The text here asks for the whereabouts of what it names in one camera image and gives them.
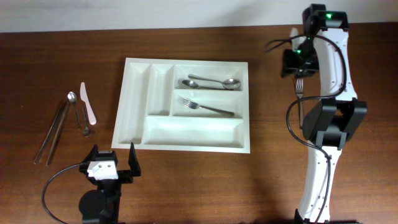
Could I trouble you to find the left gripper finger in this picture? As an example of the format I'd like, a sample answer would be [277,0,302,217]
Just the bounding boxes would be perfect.
[82,144,98,163]
[128,142,141,177]

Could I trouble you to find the silver fork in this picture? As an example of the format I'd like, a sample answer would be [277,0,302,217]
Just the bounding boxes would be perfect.
[295,78,304,129]
[180,98,235,117]

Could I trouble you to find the silver tablespoon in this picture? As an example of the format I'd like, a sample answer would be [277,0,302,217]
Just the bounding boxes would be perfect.
[181,80,239,91]
[188,74,241,90]

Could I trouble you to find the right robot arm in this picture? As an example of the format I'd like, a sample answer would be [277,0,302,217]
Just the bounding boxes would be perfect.
[281,4,367,223]

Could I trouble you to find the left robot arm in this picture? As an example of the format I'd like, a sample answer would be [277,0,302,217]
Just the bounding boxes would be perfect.
[78,143,141,223]

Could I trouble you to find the small dark teaspoon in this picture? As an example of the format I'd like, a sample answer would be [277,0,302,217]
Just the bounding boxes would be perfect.
[82,106,91,137]

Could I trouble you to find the long metal tongs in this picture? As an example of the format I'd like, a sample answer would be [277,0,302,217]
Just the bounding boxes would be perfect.
[34,101,70,166]

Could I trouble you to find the small silver teaspoon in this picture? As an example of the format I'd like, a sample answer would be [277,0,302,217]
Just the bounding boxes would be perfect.
[67,91,81,129]

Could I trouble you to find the pink plastic knife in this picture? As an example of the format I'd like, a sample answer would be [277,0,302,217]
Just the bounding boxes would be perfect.
[80,82,97,125]

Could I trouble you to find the white plastic cutlery tray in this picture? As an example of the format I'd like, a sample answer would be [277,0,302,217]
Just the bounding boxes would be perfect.
[111,58,250,154]

